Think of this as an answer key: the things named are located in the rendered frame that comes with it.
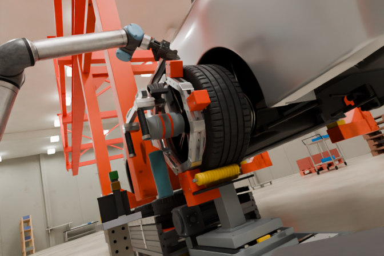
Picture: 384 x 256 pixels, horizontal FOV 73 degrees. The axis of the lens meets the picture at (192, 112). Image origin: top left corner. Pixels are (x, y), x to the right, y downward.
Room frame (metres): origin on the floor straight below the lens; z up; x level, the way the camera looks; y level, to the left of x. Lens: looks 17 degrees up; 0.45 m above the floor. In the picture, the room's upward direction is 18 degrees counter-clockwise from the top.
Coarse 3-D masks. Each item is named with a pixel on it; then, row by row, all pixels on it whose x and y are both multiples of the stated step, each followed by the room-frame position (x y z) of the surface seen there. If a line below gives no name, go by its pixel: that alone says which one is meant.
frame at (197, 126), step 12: (168, 84) 1.40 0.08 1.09; (180, 84) 1.19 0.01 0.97; (156, 108) 1.55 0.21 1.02; (192, 120) 1.18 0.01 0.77; (204, 120) 1.21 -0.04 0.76; (192, 132) 1.21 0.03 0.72; (204, 132) 1.23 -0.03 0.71; (168, 144) 1.64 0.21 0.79; (192, 144) 1.25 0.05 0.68; (168, 156) 1.59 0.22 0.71; (192, 156) 1.28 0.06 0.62; (180, 168) 1.44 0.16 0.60; (192, 168) 1.41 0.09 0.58
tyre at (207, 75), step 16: (192, 80) 1.24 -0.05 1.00; (208, 80) 1.22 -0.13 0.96; (224, 80) 1.26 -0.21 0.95; (224, 96) 1.22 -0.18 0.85; (240, 96) 1.26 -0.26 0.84; (208, 112) 1.20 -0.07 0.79; (224, 112) 1.21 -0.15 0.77; (240, 112) 1.26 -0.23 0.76; (208, 128) 1.24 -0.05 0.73; (224, 128) 1.23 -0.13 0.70; (240, 128) 1.28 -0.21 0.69; (208, 144) 1.28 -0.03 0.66; (224, 144) 1.27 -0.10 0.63; (240, 144) 1.33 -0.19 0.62; (208, 160) 1.33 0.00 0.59; (224, 160) 1.35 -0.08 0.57; (240, 160) 1.44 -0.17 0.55
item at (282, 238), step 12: (288, 228) 1.43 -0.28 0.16; (264, 240) 1.32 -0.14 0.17; (276, 240) 1.35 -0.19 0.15; (288, 240) 1.38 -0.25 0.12; (192, 252) 1.63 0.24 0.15; (204, 252) 1.49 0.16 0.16; (216, 252) 1.38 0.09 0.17; (228, 252) 1.38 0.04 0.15; (240, 252) 1.25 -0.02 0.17; (252, 252) 1.27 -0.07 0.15; (264, 252) 1.30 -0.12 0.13
